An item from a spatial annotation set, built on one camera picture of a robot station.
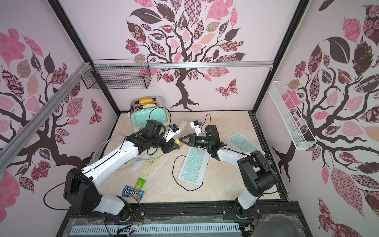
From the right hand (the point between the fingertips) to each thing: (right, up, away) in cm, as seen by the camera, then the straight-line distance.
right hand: (179, 141), depth 79 cm
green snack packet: (-23, -25, +4) cm, 34 cm away
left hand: (-3, -3, +1) cm, 4 cm away
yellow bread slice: (-25, +26, +21) cm, 42 cm away
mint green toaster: (-28, +15, +17) cm, 36 cm away
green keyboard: (+41, -3, +22) cm, 46 cm away
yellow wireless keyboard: (-22, -16, +11) cm, 29 cm away
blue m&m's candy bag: (-28, -28, 0) cm, 39 cm away
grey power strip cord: (-59, 0, +31) cm, 66 cm away
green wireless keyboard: (+9, -16, +11) cm, 22 cm away
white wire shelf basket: (+58, +5, -12) cm, 59 cm away
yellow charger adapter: (0, 0, -2) cm, 2 cm away
